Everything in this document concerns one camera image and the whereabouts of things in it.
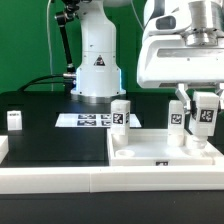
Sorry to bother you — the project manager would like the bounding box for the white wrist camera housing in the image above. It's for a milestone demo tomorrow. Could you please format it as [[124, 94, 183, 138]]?
[[145, 13, 191, 36]]

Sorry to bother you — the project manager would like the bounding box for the white fiducial marker sheet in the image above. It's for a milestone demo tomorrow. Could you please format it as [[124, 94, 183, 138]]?
[[54, 113, 142, 129]]

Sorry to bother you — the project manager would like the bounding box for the white U-shaped fence wall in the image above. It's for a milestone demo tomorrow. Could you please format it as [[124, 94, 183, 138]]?
[[0, 135, 224, 194]]

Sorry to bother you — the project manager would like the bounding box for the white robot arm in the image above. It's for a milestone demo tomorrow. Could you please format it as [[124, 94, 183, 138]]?
[[72, 0, 224, 113]]

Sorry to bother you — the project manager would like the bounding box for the white square tabletop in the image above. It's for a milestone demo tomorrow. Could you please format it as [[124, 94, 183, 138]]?
[[107, 129, 224, 166]]

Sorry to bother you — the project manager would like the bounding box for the black cable bundle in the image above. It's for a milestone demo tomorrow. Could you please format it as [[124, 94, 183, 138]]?
[[17, 73, 75, 93]]

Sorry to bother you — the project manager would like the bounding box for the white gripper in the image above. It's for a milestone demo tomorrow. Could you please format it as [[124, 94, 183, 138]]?
[[137, 35, 224, 114]]

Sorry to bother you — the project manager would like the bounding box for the grey cable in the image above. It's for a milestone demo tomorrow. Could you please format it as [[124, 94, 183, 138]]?
[[130, 0, 146, 31]]

